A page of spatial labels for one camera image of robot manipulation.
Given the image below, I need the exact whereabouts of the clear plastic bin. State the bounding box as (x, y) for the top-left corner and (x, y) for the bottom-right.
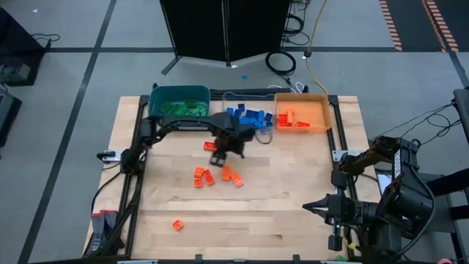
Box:
(219, 90), (276, 131)

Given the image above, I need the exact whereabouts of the black folding screen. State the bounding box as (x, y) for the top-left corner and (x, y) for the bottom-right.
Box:
(160, 0), (291, 76)

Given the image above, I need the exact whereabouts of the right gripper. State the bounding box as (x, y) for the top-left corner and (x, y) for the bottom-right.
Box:
(302, 193), (367, 235)

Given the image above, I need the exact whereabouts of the black upright panel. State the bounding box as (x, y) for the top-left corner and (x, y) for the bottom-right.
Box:
(453, 87), (469, 147)

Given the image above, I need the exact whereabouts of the black tool with red top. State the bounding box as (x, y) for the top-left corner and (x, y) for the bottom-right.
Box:
(102, 209), (126, 251)
(89, 211), (108, 254)

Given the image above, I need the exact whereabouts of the yellow extension cable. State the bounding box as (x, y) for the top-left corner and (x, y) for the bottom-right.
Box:
(305, 0), (330, 95)

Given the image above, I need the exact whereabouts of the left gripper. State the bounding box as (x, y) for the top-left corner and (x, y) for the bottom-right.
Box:
(209, 126), (256, 169)

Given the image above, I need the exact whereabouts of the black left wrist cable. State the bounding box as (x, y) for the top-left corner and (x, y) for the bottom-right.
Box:
(254, 128), (274, 144)

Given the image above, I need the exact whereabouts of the black floor cable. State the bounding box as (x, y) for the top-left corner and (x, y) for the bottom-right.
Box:
(31, 32), (62, 51)

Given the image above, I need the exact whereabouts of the black cabinet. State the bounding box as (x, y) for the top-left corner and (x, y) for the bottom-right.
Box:
(0, 7), (47, 87)

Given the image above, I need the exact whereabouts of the black equipment case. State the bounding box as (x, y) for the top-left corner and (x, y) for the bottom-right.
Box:
(0, 91), (23, 147)

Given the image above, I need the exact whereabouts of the coiled black cable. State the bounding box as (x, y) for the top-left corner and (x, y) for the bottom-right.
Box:
(265, 51), (297, 77)

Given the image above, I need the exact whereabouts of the black cable bundle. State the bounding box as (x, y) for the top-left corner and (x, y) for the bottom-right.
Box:
(284, 0), (312, 47)

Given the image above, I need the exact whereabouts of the teal plastic bin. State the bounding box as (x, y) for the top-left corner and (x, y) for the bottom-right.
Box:
(148, 84), (213, 120)

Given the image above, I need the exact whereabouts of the orange plastic bin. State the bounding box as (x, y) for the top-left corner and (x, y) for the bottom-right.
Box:
(273, 92), (333, 134)

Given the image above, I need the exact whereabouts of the black stand frame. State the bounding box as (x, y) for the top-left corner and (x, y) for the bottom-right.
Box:
(426, 166), (469, 264)

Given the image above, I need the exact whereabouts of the white cable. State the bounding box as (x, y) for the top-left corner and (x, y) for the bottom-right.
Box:
(269, 82), (306, 95)

